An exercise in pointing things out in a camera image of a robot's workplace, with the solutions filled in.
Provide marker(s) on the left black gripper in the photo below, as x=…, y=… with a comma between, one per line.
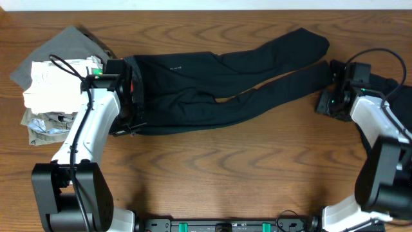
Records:
x=129, y=100

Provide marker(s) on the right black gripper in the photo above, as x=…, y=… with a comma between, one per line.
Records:
x=322, y=105

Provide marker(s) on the black leggings with red waistband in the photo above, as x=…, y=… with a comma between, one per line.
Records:
x=199, y=91

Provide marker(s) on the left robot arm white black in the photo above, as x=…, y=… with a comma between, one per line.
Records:
x=70, y=191

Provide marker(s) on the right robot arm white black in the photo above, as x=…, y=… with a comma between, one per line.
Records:
x=383, y=187

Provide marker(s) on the black garment pile right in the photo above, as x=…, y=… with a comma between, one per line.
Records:
x=400, y=104

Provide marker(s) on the olive folded garment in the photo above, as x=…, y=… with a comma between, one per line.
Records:
x=47, y=128

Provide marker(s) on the white folded printed shirt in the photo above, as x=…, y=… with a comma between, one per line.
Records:
x=53, y=90

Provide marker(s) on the grey folded shirt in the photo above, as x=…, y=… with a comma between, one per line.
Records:
x=72, y=43

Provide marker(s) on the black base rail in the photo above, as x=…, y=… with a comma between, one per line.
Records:
x=293, y=224

